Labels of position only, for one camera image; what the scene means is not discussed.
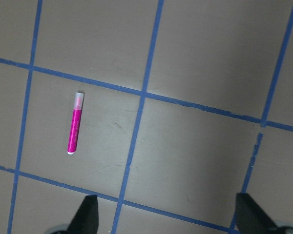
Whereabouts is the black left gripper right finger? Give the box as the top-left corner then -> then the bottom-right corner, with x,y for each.
235,193 -> 278,234

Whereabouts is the pink highlighter pen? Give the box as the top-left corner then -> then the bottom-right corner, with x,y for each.
67,92 -> 84,155

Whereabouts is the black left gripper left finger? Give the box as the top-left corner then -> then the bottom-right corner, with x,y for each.
67,195 -> 99,234

